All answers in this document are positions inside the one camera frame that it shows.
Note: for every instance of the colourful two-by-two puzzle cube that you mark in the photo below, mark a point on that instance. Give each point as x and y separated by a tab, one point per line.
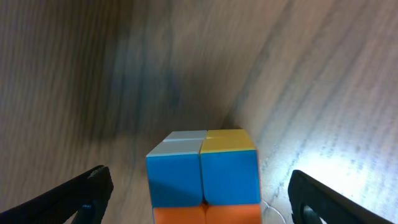
205	177

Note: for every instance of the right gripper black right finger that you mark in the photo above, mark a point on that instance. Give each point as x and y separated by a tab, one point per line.
314	202

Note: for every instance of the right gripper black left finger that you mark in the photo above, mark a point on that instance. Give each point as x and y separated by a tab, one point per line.
85	198

